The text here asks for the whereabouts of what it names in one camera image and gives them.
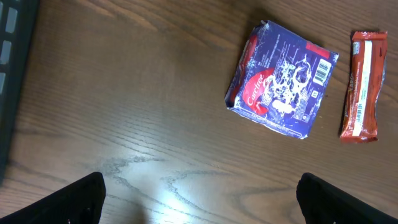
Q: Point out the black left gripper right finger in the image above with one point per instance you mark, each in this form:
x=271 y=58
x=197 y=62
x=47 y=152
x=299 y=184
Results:
x=321 y=202

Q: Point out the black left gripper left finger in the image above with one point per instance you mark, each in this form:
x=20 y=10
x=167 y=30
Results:
x=79 y=202

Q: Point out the purple Carefree packet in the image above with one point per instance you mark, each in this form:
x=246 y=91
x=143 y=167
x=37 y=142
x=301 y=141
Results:
x=280 y=80

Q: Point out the red orange snack bar wrapper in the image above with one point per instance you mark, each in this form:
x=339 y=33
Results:
x=368 y=57

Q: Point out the grey plastic mesh basket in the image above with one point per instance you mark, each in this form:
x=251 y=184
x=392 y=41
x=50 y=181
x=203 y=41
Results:
x=18 y=18

